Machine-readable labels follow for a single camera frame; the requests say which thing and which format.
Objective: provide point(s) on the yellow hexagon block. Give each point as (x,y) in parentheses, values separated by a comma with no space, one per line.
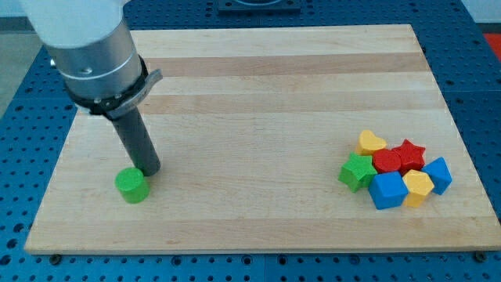
(419,186)

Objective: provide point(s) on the red cylinder block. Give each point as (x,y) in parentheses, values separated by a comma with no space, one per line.
(385,161)

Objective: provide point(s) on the red object at edge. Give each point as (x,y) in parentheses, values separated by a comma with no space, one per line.
(494,41)

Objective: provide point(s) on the green cylinder block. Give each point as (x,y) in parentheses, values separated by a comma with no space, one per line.
(132,185)

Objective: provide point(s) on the blue cube block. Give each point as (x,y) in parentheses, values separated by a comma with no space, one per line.
(388,190)

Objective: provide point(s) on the dark robot base mount plate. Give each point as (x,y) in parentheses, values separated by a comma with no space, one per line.
(247,6)

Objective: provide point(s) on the grey cylindrical pointer tool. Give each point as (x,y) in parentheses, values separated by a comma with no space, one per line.
(137,142)

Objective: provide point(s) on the blue triangle block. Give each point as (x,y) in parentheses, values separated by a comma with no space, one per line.
(439,173)

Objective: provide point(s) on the red star block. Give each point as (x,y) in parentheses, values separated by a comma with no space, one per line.
(411,156)

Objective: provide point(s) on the wooden board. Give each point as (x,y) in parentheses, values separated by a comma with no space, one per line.
(252,127)

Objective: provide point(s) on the yellow heart block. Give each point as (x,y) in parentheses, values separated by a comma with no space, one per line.
(368,143)

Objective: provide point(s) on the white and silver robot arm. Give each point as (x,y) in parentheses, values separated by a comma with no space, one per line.
(92,48)

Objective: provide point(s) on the green star block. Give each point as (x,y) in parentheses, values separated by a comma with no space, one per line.
(357,172)

